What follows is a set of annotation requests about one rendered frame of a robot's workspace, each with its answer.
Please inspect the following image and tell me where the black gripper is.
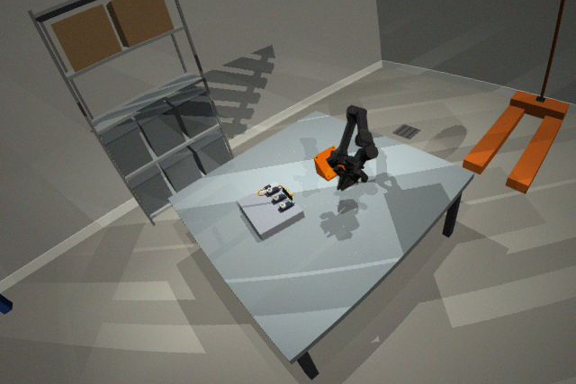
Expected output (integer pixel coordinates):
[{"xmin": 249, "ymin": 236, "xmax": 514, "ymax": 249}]
[{"xmin": 333, "ymin": 156, "xmax": 368, "ymax": 191}]

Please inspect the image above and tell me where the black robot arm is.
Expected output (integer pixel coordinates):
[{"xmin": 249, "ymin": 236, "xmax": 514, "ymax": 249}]
[{"xmin": 326, "ymin": 105, "xmax": 379, "ymax": 169}]

